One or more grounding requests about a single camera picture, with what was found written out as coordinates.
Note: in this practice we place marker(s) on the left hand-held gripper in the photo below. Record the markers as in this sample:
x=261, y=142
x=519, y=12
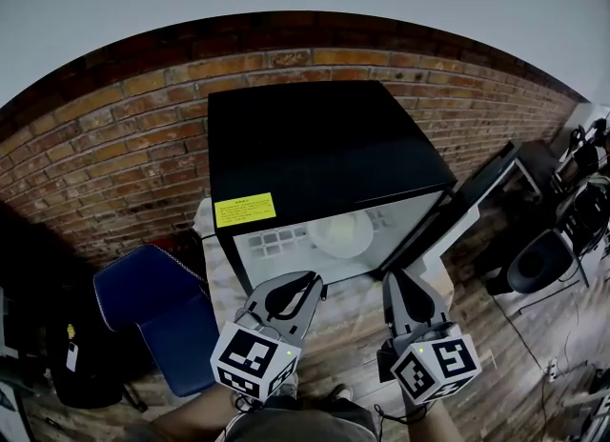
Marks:
x=248, y=359

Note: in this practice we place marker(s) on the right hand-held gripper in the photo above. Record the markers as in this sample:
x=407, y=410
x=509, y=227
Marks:
x=438, y=364

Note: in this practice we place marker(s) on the white round plate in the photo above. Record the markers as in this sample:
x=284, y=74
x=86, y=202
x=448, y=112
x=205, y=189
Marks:
x=355, y=245

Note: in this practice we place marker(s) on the black mini fridge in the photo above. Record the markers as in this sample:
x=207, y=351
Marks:
x=310, y=145

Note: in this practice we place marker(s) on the person's left forearm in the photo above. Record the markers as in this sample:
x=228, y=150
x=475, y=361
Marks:
x=195, y=416

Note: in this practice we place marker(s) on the person's right forearm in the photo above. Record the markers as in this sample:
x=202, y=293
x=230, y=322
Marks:
x=426, y=423

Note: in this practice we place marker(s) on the table with pale tablecloth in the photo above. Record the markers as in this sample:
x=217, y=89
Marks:
x=350, y=309

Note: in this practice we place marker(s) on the person's left shoe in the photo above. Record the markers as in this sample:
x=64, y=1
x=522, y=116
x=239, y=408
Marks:
x=289, y=385

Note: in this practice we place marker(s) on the person's shoe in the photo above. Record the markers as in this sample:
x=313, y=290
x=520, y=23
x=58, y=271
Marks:
x=289, y=385
x=340, y=392

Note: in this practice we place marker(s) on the yellow rectangular sticker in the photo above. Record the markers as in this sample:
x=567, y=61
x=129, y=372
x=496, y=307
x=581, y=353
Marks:
x=244, y=210

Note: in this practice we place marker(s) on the person's right shoe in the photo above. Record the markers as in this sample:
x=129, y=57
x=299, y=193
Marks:
x=340, y=392

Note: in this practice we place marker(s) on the person's dark shorts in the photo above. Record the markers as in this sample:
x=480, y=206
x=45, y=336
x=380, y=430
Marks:
x=305, y=421

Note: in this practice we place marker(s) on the blue padded chair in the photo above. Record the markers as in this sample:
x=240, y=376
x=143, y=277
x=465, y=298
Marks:
x=157, y=297

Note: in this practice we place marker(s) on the grey shell chair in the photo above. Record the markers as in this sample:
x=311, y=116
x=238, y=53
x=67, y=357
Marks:
x=538, y=264

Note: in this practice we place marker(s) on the white power strip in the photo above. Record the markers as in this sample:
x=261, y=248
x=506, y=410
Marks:
x=552, y=369

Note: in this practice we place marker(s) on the black office chair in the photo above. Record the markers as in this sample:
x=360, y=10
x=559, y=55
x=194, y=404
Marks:
x=95, y=364

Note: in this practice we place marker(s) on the small yellow tag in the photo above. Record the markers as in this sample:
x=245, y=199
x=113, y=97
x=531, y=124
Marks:
x=71, y=331

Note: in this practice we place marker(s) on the white rectangular tag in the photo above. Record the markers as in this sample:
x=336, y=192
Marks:
x=71, y=355

